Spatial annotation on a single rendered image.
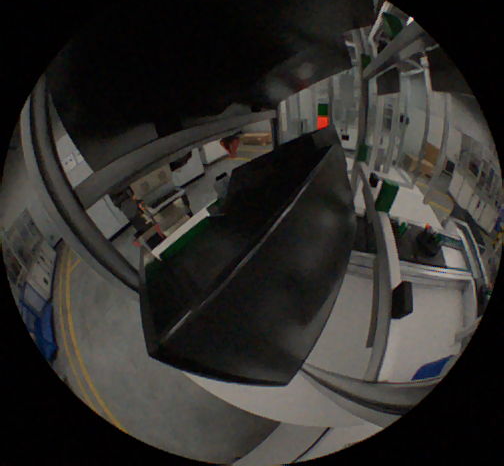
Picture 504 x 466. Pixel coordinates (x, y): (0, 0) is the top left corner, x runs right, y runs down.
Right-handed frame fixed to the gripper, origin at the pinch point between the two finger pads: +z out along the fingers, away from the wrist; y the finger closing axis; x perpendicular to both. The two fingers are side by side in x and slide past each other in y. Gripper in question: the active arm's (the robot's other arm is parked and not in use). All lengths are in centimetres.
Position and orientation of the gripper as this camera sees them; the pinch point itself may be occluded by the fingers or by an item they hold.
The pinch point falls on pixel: (233, 156)
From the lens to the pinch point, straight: 59.2
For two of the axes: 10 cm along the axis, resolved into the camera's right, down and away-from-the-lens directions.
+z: 1.6, 7.8, 6.1
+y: 4.5, -6.1, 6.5
